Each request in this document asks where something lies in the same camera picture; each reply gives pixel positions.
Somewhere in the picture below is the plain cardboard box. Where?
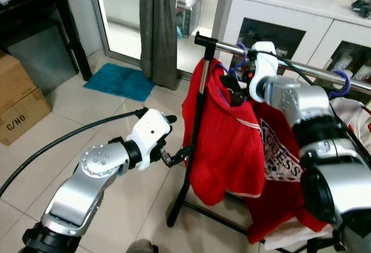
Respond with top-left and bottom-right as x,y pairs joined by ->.
0,50 -> 37,114

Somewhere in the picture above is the grey box under desk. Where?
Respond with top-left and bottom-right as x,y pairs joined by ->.
6,26 -> 76,95

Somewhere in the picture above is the white cabinet with glass doors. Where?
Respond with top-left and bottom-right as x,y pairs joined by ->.
222,0 -> 371,86

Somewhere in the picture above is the black gadget on cabinet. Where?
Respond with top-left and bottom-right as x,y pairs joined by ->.
350,0 -> 371,19

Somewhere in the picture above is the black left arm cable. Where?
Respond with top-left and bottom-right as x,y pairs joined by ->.
0,108 -> 150,200

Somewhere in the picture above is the plain red shirt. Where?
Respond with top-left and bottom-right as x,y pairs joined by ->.
181,57 -> 268,207

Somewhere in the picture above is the cardboard box with black print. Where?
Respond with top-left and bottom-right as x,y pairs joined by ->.
0,88 -> 53,147

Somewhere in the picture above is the red shirt with GUESS print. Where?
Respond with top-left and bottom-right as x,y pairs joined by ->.
246,101 -> 330,245

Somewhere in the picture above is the purple plastic hanger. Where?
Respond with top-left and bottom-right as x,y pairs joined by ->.
326,69 -> 352,100
216,43 -> 251,104

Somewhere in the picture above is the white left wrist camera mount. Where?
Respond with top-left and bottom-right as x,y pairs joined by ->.
126,109 -> 173,171

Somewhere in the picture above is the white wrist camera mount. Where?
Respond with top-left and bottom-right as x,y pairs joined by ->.
126,109 -> 173,171
246,41 -> 280,104

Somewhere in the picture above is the grey curtain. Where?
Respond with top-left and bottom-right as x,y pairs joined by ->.
139,0 -> 179,90

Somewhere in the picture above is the blue shaggy floor mat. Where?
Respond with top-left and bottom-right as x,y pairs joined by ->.
83,63 -> 156,103

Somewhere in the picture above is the black desk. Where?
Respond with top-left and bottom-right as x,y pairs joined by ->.
0,0 -> 93,83

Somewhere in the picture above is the black and chrome clothes rack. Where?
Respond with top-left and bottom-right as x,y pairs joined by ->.
167,31 -> 371,253

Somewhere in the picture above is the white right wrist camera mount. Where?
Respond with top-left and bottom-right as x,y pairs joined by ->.
246,41 -> 280,104

